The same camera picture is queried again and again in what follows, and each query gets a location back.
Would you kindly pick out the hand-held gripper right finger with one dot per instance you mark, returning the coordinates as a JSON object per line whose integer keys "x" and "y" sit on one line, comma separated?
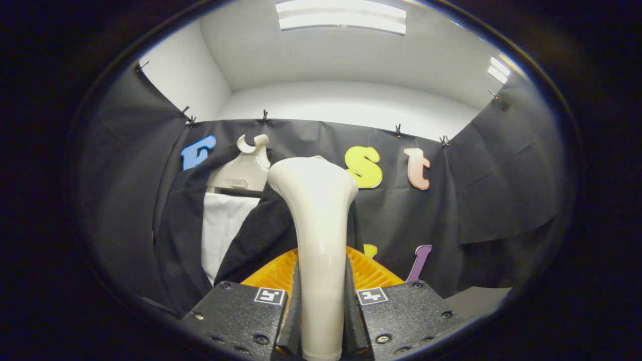
{"x": 401, "y": 316}

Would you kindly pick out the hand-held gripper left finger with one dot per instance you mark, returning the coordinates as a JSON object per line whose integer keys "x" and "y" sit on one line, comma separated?
{"x": 241, "y": 316}

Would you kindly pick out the black suit jacket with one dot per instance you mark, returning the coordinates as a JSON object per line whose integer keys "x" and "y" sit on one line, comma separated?
{"x": 261, "y": 235}

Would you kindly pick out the white shirt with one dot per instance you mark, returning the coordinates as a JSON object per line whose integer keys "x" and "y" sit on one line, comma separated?
{"x": 223, "y": 230}

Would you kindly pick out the white clothes hanger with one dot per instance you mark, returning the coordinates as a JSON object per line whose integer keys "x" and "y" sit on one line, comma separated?
{"x": 243, "y": 173}

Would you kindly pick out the black backdrop cloth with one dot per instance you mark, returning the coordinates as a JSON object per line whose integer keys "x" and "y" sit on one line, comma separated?
{"x": 476, "y": 190}

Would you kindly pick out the small ceiling light panel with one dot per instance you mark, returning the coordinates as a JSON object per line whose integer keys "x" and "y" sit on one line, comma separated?
{"x": 499, "y": 70}

